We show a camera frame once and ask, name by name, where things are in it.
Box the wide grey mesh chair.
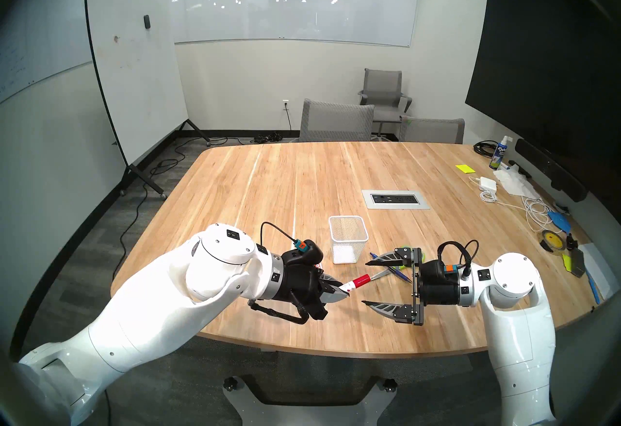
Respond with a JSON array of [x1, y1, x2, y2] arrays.
[[299, 99, 375, 143]]

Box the black left camera cable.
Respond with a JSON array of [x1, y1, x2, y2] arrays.
[[260, 221, 302, 245]]

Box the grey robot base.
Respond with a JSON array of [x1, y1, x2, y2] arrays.
[[222, 376, 397, 426]]

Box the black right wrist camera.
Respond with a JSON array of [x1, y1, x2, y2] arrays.
[[422, 259, 459, 280]]

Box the red cap dotted marker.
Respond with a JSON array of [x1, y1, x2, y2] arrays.
[[340, 273, 373, 291]]

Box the white coiled cable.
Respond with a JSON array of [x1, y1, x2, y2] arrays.
[[468, 177, 563, 232]]

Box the whiteboard cleaner spray bottle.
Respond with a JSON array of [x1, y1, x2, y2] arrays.
[[489, 135, 512, 170]]

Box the black camera cable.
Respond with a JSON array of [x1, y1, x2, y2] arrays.
[[260, 221, 302, 245], [438, 241, 481, 280]]

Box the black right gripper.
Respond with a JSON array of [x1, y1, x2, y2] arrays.
[[361, 247, 462, 327]]

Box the low grey mesh chair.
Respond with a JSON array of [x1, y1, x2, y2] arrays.
[[399, 115, 465, 144]]

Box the white mesh pen holder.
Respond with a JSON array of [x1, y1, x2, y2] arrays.
[[328, 215, 369, 265]]

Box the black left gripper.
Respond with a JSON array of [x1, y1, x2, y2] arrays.
[[280, 264, 352, 322]]

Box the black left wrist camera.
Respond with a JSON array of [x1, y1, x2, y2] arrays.
[[283, 239, 324, 268]]

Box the black left gripper cable loop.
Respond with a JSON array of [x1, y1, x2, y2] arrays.
[[247, 299, 311, 325]]

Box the blue marker pen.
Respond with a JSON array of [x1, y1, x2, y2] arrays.
[[586, 267, 602, 305]]

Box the black video sound bar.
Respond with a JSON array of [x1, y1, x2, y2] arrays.
[[514, 138, 589, 202]]

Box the grey table power outlet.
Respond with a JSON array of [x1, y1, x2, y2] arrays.
[[362, 189, 430, 210]]

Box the white paper sheet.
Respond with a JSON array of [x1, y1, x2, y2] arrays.
[[577, 243, 619, 299]]

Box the grey armrest office chair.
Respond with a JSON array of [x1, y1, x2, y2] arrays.
[[358, 68, 413, 139]]

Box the large black wall screen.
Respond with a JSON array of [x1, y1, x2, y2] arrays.
[[465, 0, 621, 210]]

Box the blue ballpoint pen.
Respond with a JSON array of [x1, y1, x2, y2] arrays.
[[370, 252, 413, 283]]

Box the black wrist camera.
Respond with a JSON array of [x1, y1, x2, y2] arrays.
[[422, 259, 459, 280], [283, 239, 324, 268]]

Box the rolling whiteboard on stand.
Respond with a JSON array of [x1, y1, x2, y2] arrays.
[[84, 0, 212, 200]]

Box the green handled scissors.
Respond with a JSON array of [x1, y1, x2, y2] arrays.
[[370, 249, 427, 283]]

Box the written wall whiteboard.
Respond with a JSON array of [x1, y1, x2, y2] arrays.
[[0, 0, 148, 105]]

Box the black right camera cable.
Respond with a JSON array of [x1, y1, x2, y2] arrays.
[[438, 241, 481, 280]]

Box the yellow tape measure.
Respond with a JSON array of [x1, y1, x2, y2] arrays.
[[562, 248, 588, 278]]

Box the yellow black tape roll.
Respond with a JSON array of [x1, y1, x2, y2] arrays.
[[541, 229, 568, 253]]

